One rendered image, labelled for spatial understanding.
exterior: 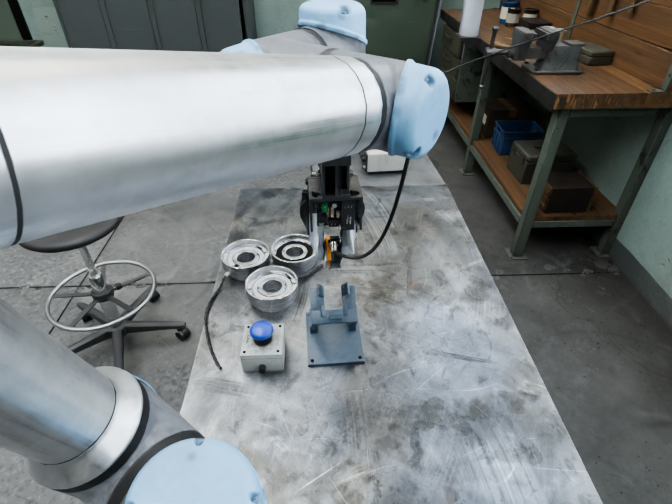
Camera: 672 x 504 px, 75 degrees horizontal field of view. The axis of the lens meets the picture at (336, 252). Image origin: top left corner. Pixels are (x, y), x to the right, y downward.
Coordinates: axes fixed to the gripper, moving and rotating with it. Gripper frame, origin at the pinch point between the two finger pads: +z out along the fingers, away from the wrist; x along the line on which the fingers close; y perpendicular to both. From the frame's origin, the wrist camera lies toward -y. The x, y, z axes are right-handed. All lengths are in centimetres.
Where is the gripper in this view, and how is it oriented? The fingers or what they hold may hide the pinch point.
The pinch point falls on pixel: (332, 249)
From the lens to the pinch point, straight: 70.6
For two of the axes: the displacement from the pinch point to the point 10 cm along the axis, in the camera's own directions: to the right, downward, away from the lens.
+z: 0.0, 7.9, 6.1
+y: 0.9, 6.1, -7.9
